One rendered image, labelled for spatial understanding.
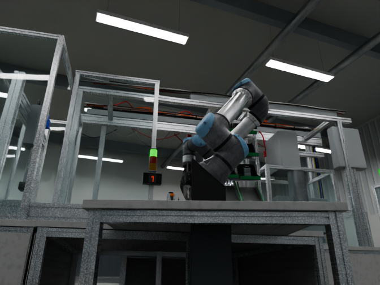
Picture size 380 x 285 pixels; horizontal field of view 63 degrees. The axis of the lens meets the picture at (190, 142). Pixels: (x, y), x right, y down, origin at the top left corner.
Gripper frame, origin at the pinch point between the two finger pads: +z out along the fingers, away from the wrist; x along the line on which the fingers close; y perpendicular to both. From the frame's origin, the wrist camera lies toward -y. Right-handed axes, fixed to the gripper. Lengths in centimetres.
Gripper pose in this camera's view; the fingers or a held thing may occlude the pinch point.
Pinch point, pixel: (188, 200)
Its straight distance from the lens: 172.3
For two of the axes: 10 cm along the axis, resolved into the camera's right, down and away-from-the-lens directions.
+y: 2.1, -3.9, -9.0
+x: 9.8, 0.9, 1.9
